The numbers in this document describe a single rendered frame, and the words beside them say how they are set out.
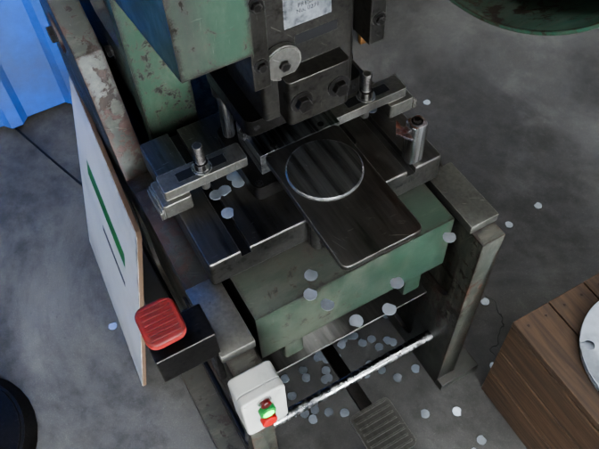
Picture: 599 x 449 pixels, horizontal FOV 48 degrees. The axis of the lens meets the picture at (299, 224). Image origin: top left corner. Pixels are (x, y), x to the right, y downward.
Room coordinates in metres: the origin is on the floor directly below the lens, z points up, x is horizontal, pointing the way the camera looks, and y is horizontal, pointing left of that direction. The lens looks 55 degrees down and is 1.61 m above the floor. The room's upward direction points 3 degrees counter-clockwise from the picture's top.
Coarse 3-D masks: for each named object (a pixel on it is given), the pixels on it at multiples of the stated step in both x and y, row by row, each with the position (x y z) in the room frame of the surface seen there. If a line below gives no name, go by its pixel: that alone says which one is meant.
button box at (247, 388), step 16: (16, 128) 1.57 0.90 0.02; (208, 368) 0.58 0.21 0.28; (256, 368) 0.43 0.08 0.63; (272, 368) 0.43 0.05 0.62; (240, 384) 0.40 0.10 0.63; (256, 384) 0.40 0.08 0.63; (272, 384) 0.40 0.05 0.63; (224, 400) 0.50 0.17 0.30; (240, 400) 0.38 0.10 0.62; (256, 400) 0.38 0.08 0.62; (272, 400) 0.39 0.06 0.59; (240, 416) 0.39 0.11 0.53; (256, 416) 0.37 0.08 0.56; (256, 432) 0.37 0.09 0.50
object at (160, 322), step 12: (156, 300) 0.48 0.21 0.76; (168, 300) 0.48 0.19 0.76; (144, 312) 0.46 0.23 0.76; (156, 312) 0.46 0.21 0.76; (168, 312) 0.46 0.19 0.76; (144, 324) 0.44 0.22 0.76; (156, 324) 0.44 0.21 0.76; (168, 324) 0.44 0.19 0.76; (180, 324) 0.44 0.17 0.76; (144, 336) 0.42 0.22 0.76; (156, 336) 0.42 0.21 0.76; (168, 336) 0.42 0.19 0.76; (180, 336) 0.42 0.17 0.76; (156, 348) 0.41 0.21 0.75
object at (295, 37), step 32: (288, 0) 0.71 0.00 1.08; (320, 0) 0.73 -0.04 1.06; (352, 0) 0.76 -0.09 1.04; (288, 32) 0.71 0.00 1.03; (320, 32) 0.73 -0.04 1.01; (352, 32) 0.76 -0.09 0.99; (288, 64) 0.69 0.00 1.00; (320, 64) 0.71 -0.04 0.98; (256, 96) 0.71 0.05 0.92; (288, 96) 0.68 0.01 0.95; (320, 96) 0.70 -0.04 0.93
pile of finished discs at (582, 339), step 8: (592, 312) 0.62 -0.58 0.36; (584, 320) 0.60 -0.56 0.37; (592, 320) 0.61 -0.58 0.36; (584, 328) 0.59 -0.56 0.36; (592, 328) 0.59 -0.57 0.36; (584, 336) 0.57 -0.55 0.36; (592, 336) 0.57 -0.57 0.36; (584, 344) 0.56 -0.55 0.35; (592, 344) 0.56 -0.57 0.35; (584, 352) 0.54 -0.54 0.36; (592, 352) 0.54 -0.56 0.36; (584, 360) 0.52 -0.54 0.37; (592, 360) 0.52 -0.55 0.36; (584, 368) 0.51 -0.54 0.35; (592, 368) 0.50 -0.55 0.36; (592, 376) 0.48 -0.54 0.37
